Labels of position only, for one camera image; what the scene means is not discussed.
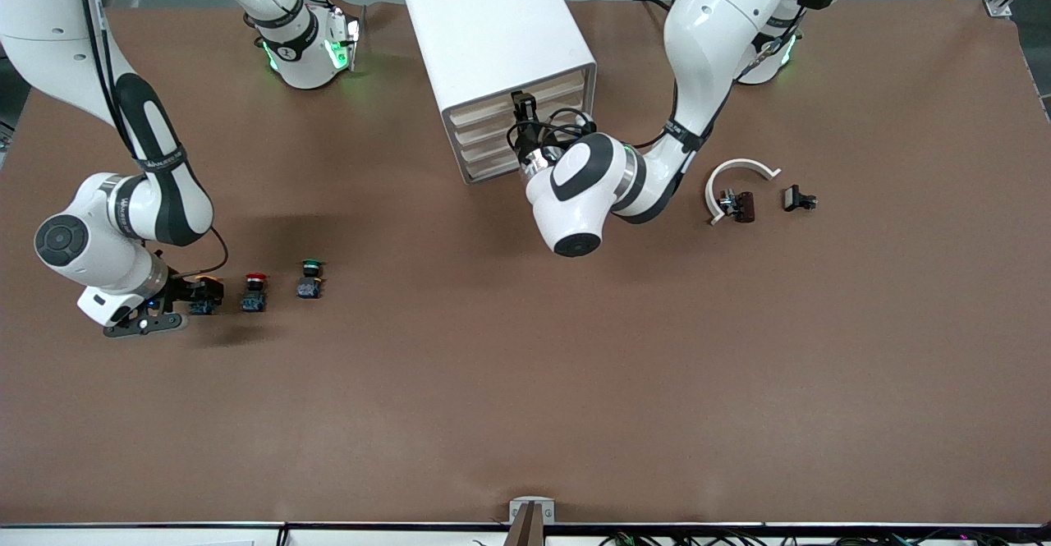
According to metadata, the black cable bundle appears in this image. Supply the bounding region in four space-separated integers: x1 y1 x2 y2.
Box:
598 530 1051 546

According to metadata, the white drawer cabinet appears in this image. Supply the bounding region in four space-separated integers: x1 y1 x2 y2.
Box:
398 0 598 186

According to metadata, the white drawer with black handle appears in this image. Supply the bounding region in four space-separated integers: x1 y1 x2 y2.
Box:
449 74 586 128

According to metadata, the red push button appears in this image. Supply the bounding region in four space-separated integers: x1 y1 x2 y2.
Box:
241 272 270 313

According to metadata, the green push button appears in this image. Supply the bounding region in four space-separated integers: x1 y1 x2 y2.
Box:
296 259 326 300

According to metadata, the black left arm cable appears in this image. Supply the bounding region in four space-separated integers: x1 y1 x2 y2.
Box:
534 105 600 153

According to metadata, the white table edge rail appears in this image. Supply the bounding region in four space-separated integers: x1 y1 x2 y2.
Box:
0 521 1051 546

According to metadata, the silver base connector plate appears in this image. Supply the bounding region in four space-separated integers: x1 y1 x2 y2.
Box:
342 16 363 72

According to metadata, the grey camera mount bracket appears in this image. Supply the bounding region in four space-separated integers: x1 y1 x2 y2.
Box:
505 497 557 546

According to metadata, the plain white cabinet drawer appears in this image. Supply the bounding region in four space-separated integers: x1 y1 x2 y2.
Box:
458 111 589 164
463 130 590 182
453 93 587 146

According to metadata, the white half ring clamp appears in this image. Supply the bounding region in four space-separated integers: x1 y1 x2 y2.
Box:
706 158 781 227

